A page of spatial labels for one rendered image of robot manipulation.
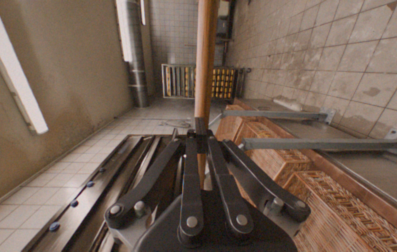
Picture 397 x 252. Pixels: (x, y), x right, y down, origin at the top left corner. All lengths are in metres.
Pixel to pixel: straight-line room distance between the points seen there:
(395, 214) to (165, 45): 5.27
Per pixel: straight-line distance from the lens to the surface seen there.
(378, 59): 1.48
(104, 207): 1.24
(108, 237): 1.10
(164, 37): 5.28
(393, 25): 1.51
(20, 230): 1.42
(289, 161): 0.81
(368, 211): 0.77
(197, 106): 0.24
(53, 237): 1.28
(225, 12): 4.77
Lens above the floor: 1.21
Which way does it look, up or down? 4 degrees down
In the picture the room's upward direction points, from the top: 89 degrees counter-clockwise
